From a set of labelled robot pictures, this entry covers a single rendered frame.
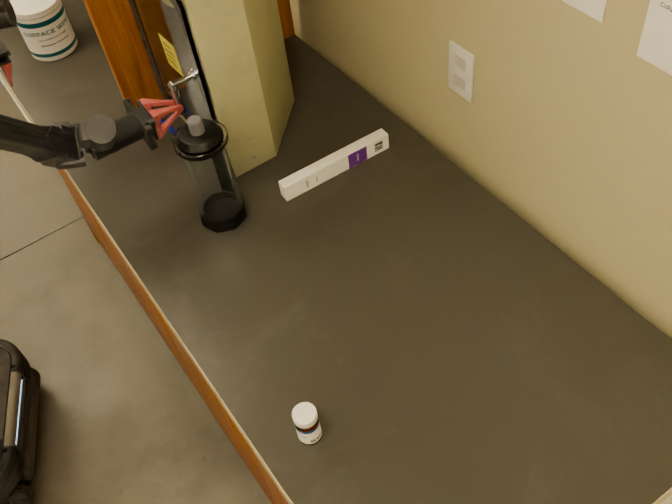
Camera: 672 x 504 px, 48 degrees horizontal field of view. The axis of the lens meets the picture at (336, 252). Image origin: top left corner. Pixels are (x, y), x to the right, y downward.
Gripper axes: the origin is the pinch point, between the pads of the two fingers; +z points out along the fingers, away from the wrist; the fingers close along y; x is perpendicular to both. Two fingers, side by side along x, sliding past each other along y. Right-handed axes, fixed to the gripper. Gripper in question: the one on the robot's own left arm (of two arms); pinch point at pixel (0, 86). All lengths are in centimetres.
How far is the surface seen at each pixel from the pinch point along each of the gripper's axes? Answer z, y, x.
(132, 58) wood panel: 1.7, 29.0, -8.9
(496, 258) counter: 16, 62, -99
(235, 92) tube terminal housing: -6, 38, -46
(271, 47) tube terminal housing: -6, 51, -38
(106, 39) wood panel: -5.5, 24.8, -8.9
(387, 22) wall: -5, 76, -47
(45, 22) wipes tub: 4.2, 19.0, 25.8
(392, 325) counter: 16, 36, -99
